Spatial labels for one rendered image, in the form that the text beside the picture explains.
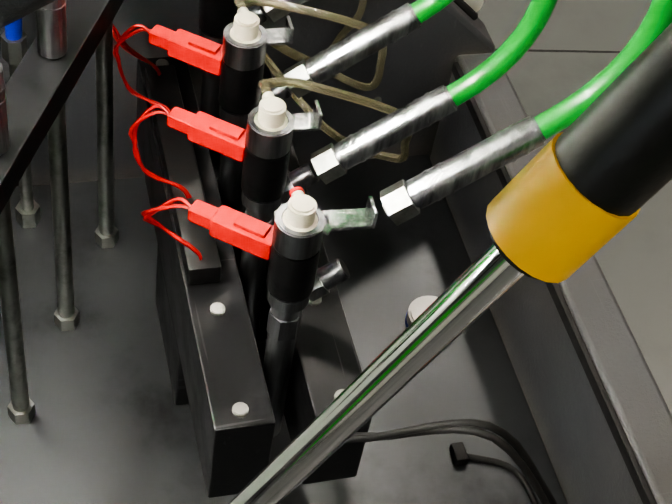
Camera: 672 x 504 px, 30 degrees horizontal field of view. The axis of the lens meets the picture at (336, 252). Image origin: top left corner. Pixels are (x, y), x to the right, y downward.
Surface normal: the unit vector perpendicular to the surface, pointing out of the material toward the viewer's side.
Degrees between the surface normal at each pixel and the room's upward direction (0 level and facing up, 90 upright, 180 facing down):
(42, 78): 0
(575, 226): 81
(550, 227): 74
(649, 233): 0
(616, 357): 0
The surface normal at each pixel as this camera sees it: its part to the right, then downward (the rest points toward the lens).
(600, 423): -0.96, 0.10
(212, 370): 0.13, -0.66
